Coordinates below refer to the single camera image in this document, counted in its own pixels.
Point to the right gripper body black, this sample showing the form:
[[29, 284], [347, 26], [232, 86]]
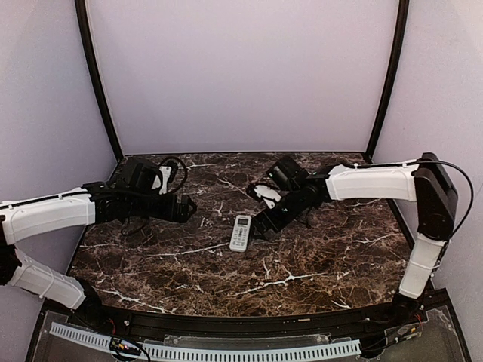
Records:
[[265, 225]]

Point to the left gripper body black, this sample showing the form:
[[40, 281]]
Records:
[[181, 207]]

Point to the white remote control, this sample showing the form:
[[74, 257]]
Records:
[[240, 234]]

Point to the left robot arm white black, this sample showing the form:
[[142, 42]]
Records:
[[140, 190]]

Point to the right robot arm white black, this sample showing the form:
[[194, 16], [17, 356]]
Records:
[[423, 181]]

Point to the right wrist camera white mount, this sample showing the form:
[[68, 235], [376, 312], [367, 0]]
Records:
[[264, 192]]

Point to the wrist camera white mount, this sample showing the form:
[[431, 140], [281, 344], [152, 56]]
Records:
[[163, 178], [264, 192]]

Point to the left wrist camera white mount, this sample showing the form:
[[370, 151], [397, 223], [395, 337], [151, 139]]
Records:
[[163, 178]]

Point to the left black frame post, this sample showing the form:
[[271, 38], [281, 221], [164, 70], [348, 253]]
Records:
[[81, 10]]

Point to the black frame post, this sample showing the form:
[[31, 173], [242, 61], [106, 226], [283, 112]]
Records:
[[391, 72], [81, 10]]

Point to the black front rail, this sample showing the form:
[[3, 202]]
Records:
[[360, 322]]

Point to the white slotted cable duct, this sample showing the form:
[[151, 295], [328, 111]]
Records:
[[181, 348]]

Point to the right black frame post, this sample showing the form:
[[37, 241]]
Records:
[[391, 72]]

